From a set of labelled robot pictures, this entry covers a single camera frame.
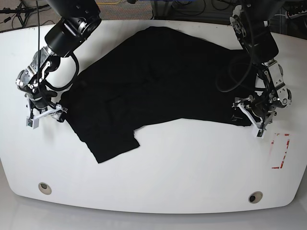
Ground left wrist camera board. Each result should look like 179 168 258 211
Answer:
252 126 266 138

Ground right table cable grommet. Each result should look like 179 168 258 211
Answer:
248 191 263 204

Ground table cable grommet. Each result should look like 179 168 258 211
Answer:
38 183 52 195
248 191 263 204

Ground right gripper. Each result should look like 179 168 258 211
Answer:
25 94 68 119

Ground black tripod stand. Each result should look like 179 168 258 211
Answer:
0 0 51 29

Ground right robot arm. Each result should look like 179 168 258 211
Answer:
16 0 229 128

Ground black printed T-shirt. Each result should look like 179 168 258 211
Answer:
58 26 264 164

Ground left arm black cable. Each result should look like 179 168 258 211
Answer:
214 7 262 93

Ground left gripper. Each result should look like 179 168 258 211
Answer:
233 95 277 131

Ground red tape marking rectangle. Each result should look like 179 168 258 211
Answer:
269 133 291 169

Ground left table cable grommet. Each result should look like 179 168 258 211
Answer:
38 183 52 195

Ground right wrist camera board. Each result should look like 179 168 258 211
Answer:
26 117 39 129

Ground white power strip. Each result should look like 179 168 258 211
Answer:
285 6 307 19

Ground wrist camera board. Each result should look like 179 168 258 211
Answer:
252 126 266 138
26 117 39 129

